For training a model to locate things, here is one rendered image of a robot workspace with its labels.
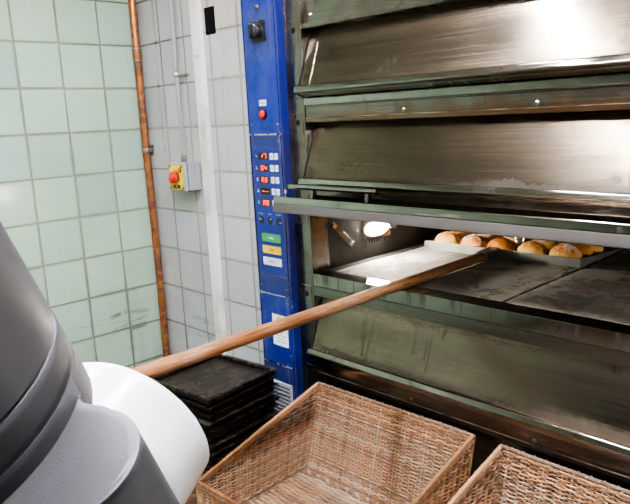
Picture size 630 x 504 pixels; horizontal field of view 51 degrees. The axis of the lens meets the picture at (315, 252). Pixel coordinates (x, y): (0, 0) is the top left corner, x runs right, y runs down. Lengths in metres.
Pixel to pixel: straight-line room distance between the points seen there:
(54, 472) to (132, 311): 2.55
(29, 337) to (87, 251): 2.42
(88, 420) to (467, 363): 1.58
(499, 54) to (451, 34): 0.15
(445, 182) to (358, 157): 0.30
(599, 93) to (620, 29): 0.12
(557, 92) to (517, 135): 0.13
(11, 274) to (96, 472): 0.05
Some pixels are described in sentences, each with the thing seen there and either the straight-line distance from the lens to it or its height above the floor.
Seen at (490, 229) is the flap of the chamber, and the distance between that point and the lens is 1.42.
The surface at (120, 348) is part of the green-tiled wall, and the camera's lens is 2.73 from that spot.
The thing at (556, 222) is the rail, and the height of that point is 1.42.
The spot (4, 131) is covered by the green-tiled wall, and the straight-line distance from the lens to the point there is 2.47.
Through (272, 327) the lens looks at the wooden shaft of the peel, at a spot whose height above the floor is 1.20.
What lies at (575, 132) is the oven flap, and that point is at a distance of 1.50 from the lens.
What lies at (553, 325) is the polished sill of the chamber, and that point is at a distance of 1.57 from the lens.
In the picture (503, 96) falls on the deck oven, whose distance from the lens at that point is 1.56.
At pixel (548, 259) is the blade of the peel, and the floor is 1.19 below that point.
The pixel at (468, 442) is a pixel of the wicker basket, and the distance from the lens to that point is 1.73.
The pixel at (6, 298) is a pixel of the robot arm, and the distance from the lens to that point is 0.17.
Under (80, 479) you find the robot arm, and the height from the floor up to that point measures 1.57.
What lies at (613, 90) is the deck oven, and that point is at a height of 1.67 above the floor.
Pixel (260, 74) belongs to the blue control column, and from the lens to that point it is 2.06.
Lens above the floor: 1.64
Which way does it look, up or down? 12 degrees down
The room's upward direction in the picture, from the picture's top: 3 degrees counter-clockwise
